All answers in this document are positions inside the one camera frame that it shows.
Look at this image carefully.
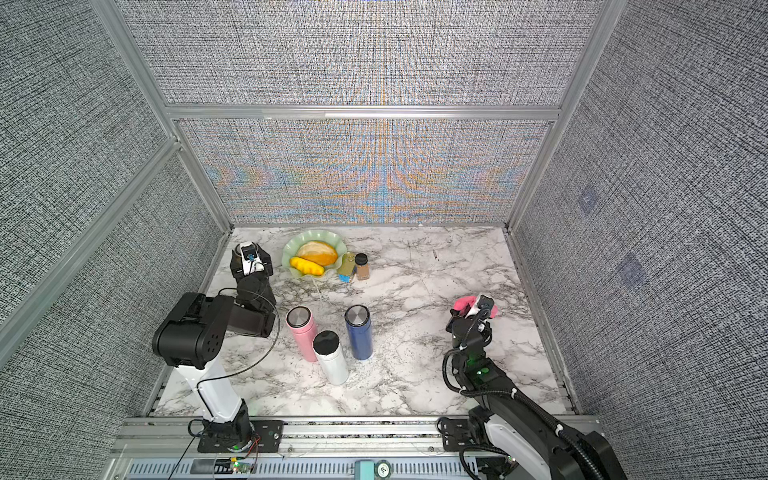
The pink cloth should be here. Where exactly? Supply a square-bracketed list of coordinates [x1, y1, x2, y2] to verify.
[452, 296, 498, 319]

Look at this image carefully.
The blue thermos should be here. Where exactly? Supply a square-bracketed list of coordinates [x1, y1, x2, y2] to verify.
[344, 304, 373, 361]

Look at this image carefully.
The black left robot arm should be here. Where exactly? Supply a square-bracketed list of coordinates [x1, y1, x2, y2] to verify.
[152, 242, 278, 452]

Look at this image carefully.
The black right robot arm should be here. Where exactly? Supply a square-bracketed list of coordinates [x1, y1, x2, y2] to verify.
[441, 296, 627, 479]

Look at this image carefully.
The pink thermos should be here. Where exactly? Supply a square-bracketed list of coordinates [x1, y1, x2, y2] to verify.
[286, 306, 318, 363]

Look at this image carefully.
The white thermos black lid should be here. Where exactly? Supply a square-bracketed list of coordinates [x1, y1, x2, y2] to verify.
[313, 330, 349, 385]

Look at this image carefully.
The green scalloped plate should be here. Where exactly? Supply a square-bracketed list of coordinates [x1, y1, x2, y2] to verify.
[282, 229, 348, 278]

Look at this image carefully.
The yellow banana toy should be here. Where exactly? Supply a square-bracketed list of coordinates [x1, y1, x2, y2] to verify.
[290, 257, 325, 277]

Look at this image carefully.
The orange bread bun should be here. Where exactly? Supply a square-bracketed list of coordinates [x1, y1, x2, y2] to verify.
[296, 240, 338, 267]

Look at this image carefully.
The small brown spice jar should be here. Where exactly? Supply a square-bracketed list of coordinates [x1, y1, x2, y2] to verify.
[355, 253, 370, 281]

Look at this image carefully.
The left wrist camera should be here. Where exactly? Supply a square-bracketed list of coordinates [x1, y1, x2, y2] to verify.
[239, 242, 265, 276]

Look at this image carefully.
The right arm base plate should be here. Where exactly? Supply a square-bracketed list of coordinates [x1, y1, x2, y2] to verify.
[436, 417, 492, 453]

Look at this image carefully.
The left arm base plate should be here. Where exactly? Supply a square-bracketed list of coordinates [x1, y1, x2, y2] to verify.
[196, 420, 285, 455]

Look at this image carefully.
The aluminium front rail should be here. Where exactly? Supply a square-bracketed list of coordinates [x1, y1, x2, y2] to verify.
[101, 415, 619, 480]

